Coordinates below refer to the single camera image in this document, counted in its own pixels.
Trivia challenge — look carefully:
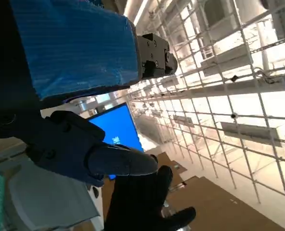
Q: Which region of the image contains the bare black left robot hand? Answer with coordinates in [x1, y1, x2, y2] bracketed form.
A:
[0, 0, 178, 188]

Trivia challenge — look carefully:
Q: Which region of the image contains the ceiling light panel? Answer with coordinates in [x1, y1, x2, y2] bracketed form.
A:
[200, 45, 254, 76]
[220, 121, 283, 148]

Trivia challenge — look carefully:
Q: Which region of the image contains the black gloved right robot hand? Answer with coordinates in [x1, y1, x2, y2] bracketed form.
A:
[104, 165, 196, 231]

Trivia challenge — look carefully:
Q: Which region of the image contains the brown cardboard box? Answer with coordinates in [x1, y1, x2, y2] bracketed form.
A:
[165, 175, 285, 231]
[151, 151, 188, 192]

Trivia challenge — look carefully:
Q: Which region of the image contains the white ceiling grid frame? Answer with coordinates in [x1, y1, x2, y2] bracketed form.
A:
[125, 0, 285, 207]

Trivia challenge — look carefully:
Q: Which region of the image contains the grey office chair on casters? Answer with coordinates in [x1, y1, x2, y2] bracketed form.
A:
[2, 163, 103, 231]

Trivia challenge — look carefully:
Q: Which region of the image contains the blue computer monitor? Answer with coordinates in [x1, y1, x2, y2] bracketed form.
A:
[88, 102, 145, 181]

